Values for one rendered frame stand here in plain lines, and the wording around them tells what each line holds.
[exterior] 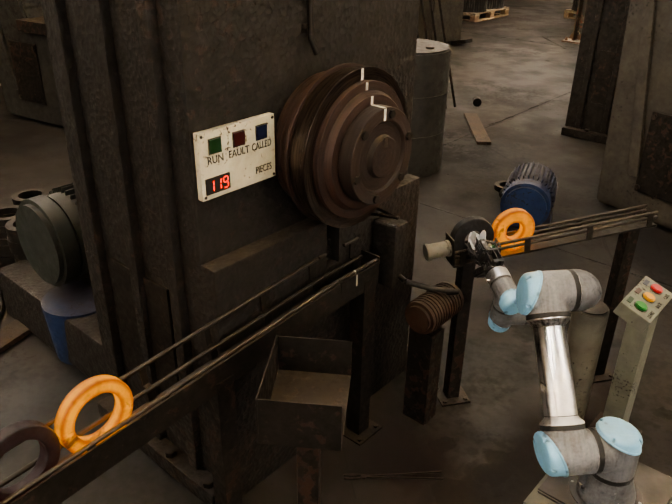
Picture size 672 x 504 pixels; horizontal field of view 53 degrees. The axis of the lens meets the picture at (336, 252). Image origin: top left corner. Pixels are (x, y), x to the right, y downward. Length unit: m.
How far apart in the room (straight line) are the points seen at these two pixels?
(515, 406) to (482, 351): 0.37
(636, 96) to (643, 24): 0.41
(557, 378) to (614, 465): 0.26
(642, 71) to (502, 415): 2.43
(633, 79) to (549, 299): 2.78
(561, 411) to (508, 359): 1.19
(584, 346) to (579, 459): 0.71
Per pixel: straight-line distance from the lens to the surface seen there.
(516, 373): 2.96
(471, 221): 2.36
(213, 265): 1.84
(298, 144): 1.80
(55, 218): 2.84
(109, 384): 1.65
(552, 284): 1.87
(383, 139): 1.88
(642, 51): 4.41
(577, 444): 1.87
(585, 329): 2.47
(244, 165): 1.82
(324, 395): 1.79
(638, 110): 4.45
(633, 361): 2.52
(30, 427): 1.59
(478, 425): 2.67
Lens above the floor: 1.75
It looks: 28 degrees down
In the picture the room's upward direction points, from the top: 1 degrees clockwise
